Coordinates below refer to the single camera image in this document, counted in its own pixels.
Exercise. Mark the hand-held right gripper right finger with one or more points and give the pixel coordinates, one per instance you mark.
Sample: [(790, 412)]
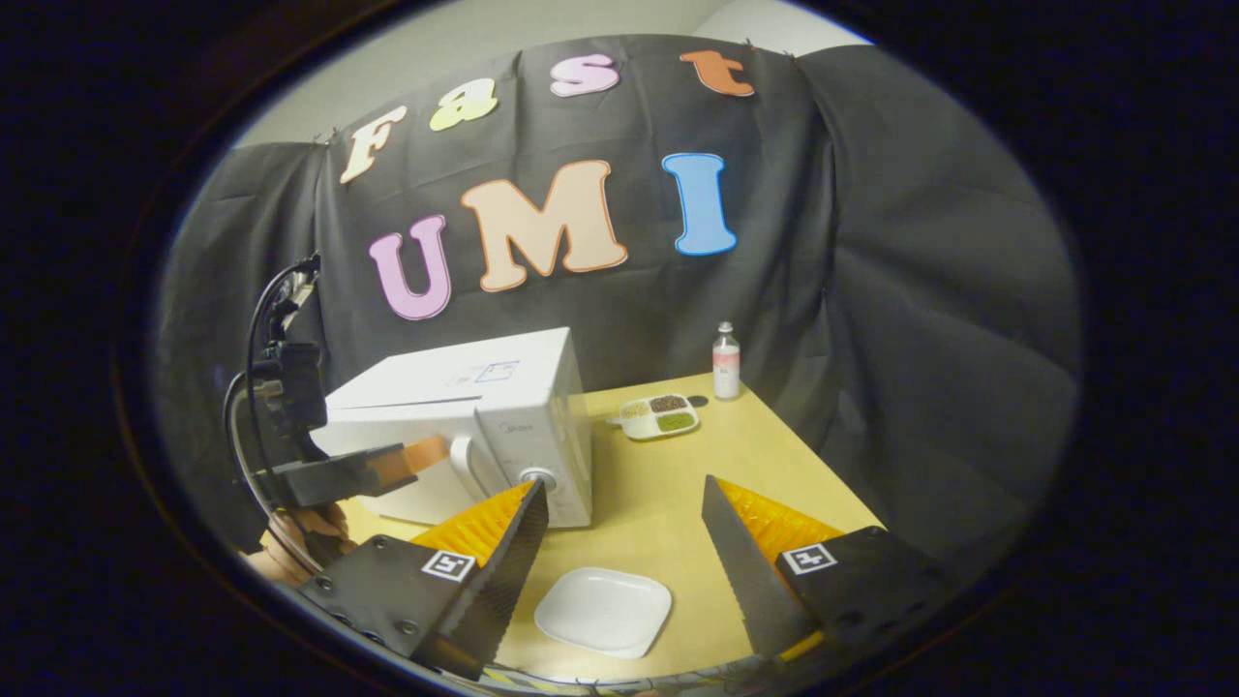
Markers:
[(745, 581)]

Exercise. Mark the white divided dish with seeds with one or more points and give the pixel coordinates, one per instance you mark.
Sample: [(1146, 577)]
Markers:
[(658, 416)]

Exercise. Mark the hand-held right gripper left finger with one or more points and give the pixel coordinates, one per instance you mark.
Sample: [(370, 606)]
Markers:
[(508, 581)]

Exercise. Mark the white microwave oven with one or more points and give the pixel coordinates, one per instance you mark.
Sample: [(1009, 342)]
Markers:
[(523, 387)]

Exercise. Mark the white square plate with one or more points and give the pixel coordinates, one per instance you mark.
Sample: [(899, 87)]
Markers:
[(600, 610)]

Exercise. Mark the black backdrop cloth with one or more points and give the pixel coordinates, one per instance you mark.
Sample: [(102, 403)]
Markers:
[(920, 290)]

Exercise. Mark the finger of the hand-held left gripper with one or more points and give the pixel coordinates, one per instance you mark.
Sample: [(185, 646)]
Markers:
[(339, 474)]

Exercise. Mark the clear bottle with pink label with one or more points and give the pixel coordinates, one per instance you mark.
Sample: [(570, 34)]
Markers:
[(726, 363)]

